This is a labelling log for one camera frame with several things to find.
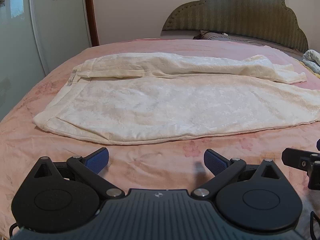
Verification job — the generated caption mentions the cream white pants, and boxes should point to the cream white pants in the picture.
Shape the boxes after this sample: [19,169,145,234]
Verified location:
[33,53,319,145]

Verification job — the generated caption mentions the pink floral bed sheet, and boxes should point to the pink floral bed sheet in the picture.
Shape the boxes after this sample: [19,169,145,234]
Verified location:
[1,39,319,237]

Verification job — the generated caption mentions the pile of folded clothes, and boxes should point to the pile of folded clothes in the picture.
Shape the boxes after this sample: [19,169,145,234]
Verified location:
[301,49,320,78]

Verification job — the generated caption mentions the grey striped pillow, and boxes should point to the grey striped pillow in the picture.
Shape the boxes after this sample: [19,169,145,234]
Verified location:
[193,30,306,55]

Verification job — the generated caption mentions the green padded headboard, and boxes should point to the green padded headboard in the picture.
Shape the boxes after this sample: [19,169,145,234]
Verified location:
[163,0,309,51]

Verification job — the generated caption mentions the brown wooden door frame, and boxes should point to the brown wooden door frame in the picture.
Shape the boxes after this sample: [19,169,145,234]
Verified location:
[85,0,100,47]

